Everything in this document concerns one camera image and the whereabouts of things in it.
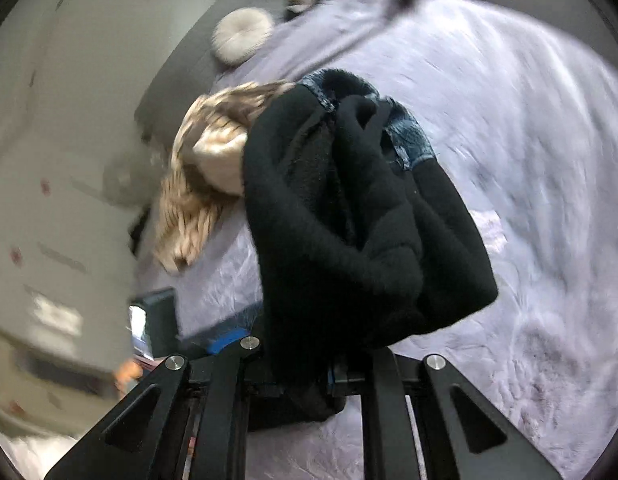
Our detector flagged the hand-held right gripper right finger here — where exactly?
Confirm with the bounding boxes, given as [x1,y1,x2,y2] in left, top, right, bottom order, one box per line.
[329,346,562,480]

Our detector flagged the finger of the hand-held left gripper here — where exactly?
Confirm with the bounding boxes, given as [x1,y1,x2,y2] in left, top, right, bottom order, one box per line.
[179,327,247,358]

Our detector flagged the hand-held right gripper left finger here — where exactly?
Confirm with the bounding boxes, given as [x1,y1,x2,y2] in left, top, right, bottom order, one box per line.
[44,336,262,480]

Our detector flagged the black pants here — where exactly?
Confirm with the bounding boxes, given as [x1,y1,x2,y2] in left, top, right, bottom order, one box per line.
[241,67,500,423]

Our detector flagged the person's left hand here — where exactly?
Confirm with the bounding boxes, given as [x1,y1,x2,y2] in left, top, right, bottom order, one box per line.
[114,360,142,392]

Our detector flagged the beige striped cloth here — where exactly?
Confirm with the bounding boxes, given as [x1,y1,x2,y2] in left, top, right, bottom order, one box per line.
[152,81,297,273]

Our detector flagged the white wardrobe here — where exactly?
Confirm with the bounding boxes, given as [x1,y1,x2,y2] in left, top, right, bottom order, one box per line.
[0,0,230,411]

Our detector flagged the grey headboard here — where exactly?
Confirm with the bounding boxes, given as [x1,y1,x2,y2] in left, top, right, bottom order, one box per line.
[134,0,300,201]

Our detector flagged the round white cushion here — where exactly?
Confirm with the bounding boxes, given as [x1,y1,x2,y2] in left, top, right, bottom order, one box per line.
[211,7,275,67]

